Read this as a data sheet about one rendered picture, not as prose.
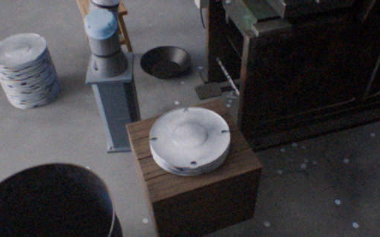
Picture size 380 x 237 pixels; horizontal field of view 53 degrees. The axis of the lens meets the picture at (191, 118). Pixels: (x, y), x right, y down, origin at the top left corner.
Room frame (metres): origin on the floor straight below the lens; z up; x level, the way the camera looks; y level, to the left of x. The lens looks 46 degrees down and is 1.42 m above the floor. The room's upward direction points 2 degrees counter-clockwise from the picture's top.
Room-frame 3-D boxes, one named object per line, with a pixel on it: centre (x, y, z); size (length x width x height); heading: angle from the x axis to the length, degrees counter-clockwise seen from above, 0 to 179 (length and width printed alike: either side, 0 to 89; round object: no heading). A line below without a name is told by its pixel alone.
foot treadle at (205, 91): (1.48, -0.32, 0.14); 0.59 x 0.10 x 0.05; 105
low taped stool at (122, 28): (2.05, 0.51, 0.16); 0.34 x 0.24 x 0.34; 21
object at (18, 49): (1.65, 0.88, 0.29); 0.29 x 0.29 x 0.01
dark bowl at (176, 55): (1.80, 0.14, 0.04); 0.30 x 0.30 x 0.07
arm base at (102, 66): (1.27, 0.33, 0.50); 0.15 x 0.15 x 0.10
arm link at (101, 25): (1.28, 0.33, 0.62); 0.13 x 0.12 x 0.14; 6
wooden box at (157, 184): (0.91, 0.01, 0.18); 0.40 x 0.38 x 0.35; 109
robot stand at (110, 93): (1.27, 0.33, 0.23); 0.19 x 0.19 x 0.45; 3
